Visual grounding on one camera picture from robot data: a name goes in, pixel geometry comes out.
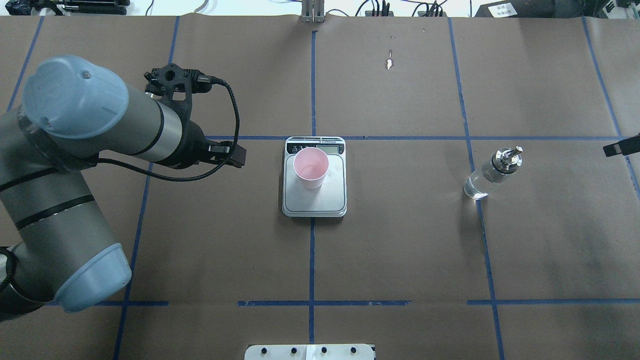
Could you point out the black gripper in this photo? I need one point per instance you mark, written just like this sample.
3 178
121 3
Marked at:
192 145

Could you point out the clear glass sauce bottle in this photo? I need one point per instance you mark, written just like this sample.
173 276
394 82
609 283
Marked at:
501 165

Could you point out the digital kitchen scale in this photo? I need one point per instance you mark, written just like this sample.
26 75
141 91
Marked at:
328 201

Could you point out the pink plastic cup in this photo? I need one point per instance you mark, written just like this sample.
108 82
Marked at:
311 166

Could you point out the aluminium frame post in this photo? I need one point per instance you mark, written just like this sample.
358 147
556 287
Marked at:
313 11

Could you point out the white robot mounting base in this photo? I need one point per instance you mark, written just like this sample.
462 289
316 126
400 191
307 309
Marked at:
331 351

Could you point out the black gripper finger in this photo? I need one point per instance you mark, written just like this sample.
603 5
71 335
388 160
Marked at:
625 147

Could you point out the brown paper table cover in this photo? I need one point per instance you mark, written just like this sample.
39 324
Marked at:
544 268

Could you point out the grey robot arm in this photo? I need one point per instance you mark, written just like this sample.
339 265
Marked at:
76 115

